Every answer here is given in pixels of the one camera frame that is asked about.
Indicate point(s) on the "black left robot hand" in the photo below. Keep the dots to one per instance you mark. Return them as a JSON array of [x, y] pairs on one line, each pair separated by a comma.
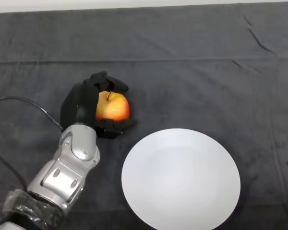
[[81, 105]]

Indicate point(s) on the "red yellow apple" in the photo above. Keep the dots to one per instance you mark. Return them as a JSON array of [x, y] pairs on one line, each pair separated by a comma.
[[115, 107]]

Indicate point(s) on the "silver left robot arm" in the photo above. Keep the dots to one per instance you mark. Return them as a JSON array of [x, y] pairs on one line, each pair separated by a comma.
[[69, 167]]

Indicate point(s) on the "white round plate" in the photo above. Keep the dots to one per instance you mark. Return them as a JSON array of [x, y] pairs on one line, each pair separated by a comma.
[[180, 179]]

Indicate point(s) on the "black cloth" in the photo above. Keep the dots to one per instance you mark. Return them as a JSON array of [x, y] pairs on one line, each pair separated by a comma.
[[182, 72]]

